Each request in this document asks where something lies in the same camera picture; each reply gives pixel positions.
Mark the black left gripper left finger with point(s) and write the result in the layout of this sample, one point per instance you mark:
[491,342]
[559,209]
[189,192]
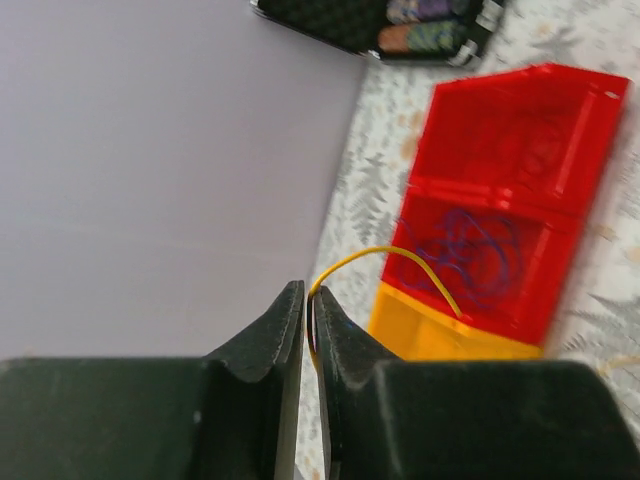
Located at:
[231,414]

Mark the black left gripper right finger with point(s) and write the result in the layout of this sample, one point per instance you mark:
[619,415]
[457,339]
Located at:
[387,418]

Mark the yellow plastic bin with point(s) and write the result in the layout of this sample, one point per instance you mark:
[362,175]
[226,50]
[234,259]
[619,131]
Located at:
[416,332]

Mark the red plastic bin middle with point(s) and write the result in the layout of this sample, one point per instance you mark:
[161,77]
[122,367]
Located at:
[504,265]

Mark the red plastic bin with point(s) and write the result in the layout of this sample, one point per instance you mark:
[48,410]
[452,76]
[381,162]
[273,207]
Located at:
[539,136]
[504,265]

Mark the floral patterned table mat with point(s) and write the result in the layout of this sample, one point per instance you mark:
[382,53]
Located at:
[596,320]

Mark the red plastic bin right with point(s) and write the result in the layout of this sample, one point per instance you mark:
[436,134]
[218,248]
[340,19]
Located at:
[539,136]

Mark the poker chip stack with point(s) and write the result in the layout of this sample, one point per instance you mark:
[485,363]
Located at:
[420,11]
[438,37]

